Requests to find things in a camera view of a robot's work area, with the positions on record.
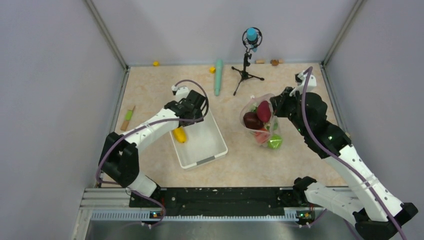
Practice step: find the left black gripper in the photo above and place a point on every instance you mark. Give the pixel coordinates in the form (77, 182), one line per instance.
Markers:
(198, 114)

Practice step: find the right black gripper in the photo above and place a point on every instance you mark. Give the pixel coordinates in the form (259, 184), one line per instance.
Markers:
(279, 101)

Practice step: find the dark red toy vegetable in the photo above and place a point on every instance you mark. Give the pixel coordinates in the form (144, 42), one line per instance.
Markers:
(263, 112)

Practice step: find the yellow toy banana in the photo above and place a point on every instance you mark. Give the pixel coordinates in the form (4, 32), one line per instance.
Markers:
(180, 135)

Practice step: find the clear pink zip top bag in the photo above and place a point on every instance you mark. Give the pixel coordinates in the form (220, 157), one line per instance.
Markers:
(252, 106)

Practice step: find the dark purple toy mangosteen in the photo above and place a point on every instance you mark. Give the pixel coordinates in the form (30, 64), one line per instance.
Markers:
(251, 121)

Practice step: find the green toy apple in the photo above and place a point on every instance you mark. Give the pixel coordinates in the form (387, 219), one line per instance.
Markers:
(275, 142)

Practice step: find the red toy apple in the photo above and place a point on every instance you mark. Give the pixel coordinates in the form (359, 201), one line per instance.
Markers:
(262, 137)

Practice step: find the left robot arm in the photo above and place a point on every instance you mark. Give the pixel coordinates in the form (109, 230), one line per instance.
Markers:
(120, 156)

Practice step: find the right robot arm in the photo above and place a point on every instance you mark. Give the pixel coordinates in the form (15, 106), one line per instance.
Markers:
(374, 212)

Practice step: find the white perforated plastic basket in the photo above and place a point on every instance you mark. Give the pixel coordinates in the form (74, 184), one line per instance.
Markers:
(204, 144)

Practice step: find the yellow block near teal toy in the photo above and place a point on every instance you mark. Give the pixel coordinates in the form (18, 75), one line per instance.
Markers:
(212, 70)

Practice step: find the brown wooden block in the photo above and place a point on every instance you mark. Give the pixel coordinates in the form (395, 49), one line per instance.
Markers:
(276, 62)

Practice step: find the teal cylindrical toy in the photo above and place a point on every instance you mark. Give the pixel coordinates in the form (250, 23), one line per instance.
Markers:
(218, 76)

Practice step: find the black tripod microphone stand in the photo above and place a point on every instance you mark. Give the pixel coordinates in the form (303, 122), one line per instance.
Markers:
(244, 74)

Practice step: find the green and wood toy knife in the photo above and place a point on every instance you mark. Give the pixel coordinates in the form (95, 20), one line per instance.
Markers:
(127, 117)

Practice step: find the blue microphone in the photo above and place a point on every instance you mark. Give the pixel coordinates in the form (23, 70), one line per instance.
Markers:
(252, 38)

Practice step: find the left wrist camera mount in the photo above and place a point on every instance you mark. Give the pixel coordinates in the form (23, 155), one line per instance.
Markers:
(179, 92)

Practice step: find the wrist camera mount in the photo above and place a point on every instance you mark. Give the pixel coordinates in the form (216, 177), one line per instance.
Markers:
(179, 92)
(305, 81)

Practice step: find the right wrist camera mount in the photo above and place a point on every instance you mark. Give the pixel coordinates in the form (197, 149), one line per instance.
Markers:
(305, 81)

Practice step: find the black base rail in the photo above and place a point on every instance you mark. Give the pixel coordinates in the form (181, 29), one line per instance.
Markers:
(227, 202)

